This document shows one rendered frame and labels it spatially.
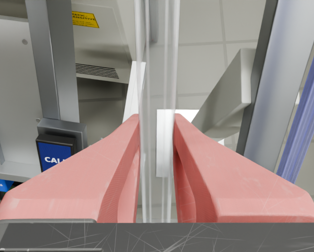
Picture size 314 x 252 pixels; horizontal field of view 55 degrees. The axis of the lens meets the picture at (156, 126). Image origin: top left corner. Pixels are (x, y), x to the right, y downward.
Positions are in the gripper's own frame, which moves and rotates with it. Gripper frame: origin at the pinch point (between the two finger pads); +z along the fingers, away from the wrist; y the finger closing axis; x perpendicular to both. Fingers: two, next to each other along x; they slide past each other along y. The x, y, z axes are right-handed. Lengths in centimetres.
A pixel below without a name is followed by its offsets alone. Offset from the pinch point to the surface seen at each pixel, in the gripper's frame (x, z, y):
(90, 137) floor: 62, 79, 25
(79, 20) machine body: 12, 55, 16
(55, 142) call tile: 11.9, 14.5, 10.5
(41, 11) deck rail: -0.2, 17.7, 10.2
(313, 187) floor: 74, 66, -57
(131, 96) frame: 34, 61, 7
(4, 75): 6.9, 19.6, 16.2
